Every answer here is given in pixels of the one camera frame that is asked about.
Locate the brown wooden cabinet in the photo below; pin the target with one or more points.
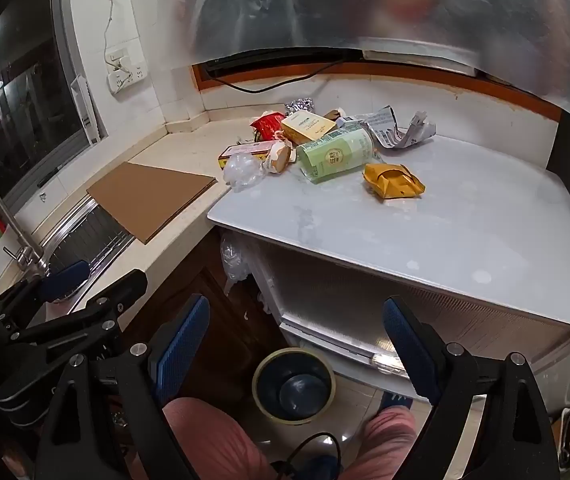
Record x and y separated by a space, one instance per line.
205 285

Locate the round dark bin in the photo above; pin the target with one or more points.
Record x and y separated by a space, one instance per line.
292 390

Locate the clear plastic bag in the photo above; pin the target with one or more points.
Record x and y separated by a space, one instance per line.
235 260

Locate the foil ball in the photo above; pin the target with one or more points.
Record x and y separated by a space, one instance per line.
299 107

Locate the crumpled newspaper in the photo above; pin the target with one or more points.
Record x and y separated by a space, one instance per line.
385 127

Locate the person's right leg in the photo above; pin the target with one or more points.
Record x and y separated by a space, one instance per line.
390 440

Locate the red snack packet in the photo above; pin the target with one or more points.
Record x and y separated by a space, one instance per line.
267 125

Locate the yellow crumpled paper bag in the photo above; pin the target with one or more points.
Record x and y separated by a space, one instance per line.
390 182

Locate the flattened beige paper cup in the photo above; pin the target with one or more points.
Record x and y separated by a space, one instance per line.
332 114

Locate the brown cardboard sheet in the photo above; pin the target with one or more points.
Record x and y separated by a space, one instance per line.
150 200

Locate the brown wooden frame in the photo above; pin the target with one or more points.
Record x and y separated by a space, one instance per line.
465 82

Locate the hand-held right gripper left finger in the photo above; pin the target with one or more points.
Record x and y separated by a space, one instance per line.
180 355

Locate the green cylinder container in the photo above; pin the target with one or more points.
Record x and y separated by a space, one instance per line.
335 155

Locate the white crumpled paper slip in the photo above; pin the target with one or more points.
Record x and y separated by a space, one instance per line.
420 132

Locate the crumpled clear plastic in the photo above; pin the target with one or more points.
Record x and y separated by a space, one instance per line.
242 172

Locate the person's left leg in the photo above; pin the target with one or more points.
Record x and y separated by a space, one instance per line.
205 435

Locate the window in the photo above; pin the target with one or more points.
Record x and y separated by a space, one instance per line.
25 110

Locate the small white blue box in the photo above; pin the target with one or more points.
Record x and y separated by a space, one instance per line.
347 122

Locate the white appliance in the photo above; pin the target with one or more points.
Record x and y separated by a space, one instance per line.
325 330

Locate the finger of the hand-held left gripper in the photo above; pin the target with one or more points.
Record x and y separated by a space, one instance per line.
115 292
65 276

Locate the red box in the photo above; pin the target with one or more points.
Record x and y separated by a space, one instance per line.
245 151

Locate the white wall socket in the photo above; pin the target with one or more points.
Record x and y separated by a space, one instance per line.
132 80

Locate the translucent plastic film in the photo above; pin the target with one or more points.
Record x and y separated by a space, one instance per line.
390 5

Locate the white wall switch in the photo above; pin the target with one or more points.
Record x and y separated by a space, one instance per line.
117 55

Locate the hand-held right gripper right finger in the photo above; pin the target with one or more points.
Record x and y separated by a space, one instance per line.
410 355

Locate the person's leg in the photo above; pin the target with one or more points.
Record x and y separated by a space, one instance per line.
390 440
205 435

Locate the blue shoe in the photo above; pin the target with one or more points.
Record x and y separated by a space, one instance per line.
317 467
396 401

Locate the cream yellow box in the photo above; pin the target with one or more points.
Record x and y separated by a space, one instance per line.
307 127

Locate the steel faucet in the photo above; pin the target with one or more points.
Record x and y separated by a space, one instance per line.
20 250

